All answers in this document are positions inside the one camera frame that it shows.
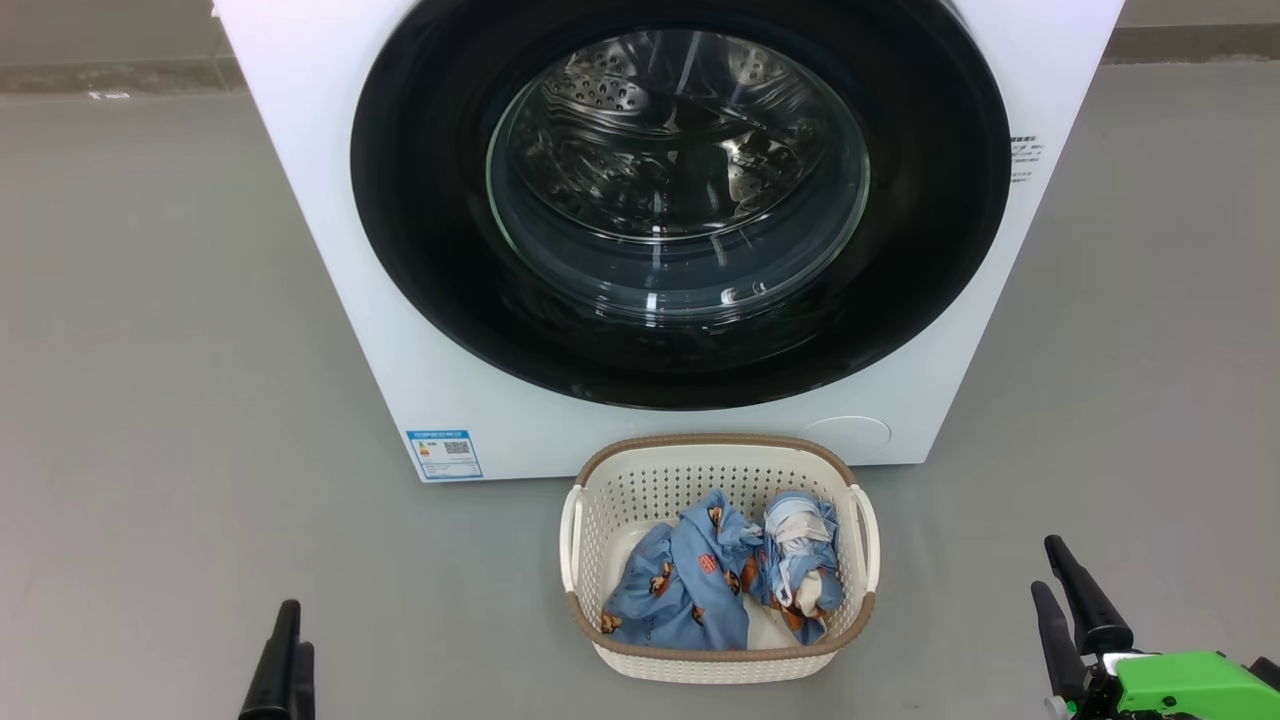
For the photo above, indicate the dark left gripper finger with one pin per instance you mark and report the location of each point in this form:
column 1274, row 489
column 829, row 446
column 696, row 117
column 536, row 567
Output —
column 305, row 690
column 272, row 680

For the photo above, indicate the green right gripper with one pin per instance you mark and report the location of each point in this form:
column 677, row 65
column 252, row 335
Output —
column 1180, row 685

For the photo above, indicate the blue and white garment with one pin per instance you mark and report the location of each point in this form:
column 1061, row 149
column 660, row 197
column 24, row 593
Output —
column 800, row 560

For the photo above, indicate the blue bear print garment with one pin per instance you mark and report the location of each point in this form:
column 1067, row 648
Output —
column 685, row 590

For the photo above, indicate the black round washer door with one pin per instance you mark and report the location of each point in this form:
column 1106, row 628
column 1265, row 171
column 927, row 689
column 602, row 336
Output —
column 430, row 200

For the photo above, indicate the white front-load washing machine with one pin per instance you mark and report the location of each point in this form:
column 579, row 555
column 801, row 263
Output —
column 330, row 200

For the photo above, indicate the blue energy label sticker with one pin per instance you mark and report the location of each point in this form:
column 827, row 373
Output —
column 444, row 455

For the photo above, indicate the round white filter cover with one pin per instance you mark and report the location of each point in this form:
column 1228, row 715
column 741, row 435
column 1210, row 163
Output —
column 845, row 440

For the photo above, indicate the cream perforated laundry basket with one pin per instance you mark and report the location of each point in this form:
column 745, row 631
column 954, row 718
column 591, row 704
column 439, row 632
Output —
column 640, row 480

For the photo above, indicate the small printed text label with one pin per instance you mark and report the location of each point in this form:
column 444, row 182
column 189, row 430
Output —
column 1024, row 158

